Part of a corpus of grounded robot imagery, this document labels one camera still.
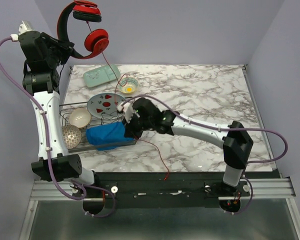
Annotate red headphone cable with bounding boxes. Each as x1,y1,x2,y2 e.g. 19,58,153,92
84,19,171,181

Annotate red black headphones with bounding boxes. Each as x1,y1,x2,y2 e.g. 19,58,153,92
57,0,109,60

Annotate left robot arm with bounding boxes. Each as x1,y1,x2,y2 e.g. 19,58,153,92
18,30,101,198

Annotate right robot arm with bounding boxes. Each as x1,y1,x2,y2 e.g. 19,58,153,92
116,97,254,196

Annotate blue cloth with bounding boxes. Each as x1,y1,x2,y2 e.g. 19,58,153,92
85,122,133,151

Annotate strawberry pattern plate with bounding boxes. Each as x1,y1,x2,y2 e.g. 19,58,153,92
86,92,126,119

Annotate green divided tray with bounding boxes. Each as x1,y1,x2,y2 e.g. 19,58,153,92
83,64,121,88

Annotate yellow blue patterned bowl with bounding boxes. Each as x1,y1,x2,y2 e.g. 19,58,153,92
117,77,139,95

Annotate white ceramic bowl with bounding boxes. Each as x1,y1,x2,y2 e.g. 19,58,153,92
69,108,92,129

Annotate brown patterned bowl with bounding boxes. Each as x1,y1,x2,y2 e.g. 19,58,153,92
62,124,82,150

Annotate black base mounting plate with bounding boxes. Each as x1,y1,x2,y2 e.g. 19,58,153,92
82,172,249,214

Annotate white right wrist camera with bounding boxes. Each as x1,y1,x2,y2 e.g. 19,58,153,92
116,102,140,125

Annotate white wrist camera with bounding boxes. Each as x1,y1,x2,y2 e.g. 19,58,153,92
17,20,34,36
116,102,140,125

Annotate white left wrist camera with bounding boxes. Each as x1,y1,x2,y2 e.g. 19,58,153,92
17,20,34,36

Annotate grey wire dish rack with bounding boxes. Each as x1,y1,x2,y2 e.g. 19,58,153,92
68,111,136,153

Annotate aluminium extrusion rail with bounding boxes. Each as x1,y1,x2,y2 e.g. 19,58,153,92
30,178,296,201

